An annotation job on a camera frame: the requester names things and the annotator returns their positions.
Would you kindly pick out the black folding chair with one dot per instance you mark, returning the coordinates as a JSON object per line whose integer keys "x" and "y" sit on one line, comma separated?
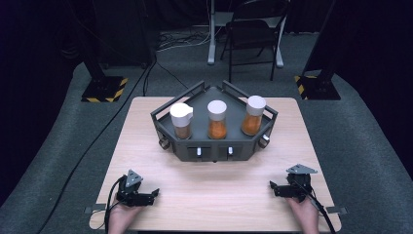
{"x": 250, "y": 32}

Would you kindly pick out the person's right hand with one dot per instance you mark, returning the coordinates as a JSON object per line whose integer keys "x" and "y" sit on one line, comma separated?
{"x": 305, "y": 216}

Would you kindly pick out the black stand with striped base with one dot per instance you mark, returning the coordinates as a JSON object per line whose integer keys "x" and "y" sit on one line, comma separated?
{"x": 319, "y": 87}
{"x": 104, "y": 89}

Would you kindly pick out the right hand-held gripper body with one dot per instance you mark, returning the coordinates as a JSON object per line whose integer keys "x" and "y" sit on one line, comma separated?
{"x": 300, "y": 187}

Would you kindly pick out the grey table bracket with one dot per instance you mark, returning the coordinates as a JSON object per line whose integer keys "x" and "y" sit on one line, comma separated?
{"x": 337, "y": 210}
{"x": 94, "y": 209}

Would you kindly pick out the narrow neck orange spice jar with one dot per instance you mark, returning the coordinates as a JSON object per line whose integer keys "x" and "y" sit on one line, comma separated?
{"x": 217, "y": 110}

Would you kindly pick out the white desk frame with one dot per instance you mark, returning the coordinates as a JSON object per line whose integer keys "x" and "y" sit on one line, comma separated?
{"x": 211, "y": 48}

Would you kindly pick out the straight orange spice jar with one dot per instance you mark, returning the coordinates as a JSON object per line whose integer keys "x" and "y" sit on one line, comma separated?
{"x": 255, "y": 107}

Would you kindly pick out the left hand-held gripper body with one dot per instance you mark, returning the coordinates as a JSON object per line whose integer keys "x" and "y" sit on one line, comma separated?
{"x": 130, "y": 190}

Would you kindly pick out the spouted white lid spice jar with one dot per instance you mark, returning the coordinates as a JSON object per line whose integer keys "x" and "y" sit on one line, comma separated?
{"x": 181, "y": 118}

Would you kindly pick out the dark grey corner shelf rack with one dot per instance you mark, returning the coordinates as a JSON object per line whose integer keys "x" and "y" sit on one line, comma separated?
{"x": 204, "y": 146}

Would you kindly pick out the person's left hand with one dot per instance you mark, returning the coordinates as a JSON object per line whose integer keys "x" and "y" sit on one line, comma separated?
{"x": 121, "y": 219}

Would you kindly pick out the dark cabinet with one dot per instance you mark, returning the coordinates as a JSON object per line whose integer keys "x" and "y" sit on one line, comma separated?
{"x": 130, "y": 39}

